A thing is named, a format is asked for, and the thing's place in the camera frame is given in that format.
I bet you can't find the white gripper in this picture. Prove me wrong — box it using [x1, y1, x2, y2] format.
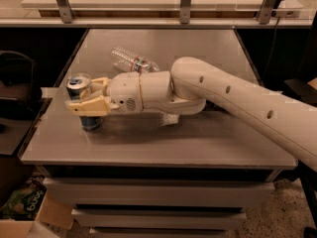
[65, 72, 143, 117]

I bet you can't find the left metal bracket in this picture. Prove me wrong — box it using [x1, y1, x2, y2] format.
[55, 0, 73, 24]

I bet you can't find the cardboard box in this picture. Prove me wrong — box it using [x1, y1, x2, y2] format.
[0, 190, 74, 238]

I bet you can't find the metal bracket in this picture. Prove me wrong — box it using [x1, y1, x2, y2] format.
[256, 0, 276, 25]
[179, 0, 191, 24]
[55, 0, 73, 24]

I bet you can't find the right metal bracket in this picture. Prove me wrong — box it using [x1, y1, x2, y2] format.
[256, 0, 276, 25]

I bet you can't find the red bull can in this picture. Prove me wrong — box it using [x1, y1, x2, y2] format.
[65, 73, 102, 131]

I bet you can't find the middle metal bracket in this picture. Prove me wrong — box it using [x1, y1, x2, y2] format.
[179, 0, 191, 24]

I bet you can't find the black chair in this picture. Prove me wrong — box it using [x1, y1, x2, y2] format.
[0, 50, 43, 121]

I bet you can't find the grey drawer cabinet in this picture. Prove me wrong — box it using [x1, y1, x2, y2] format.
[41, 165, 280, 238]

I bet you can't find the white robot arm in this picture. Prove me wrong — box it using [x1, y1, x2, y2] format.
[65, 57, 317, 171]

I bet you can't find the clear plastic water bottle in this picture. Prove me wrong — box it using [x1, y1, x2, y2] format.
[110, 47, 159, 73]

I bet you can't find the black cable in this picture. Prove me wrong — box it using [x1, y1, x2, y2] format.
[262, 16, 281, 81]

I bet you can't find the green snack bag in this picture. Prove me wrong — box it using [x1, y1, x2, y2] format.
[0, 175, 47, 221]

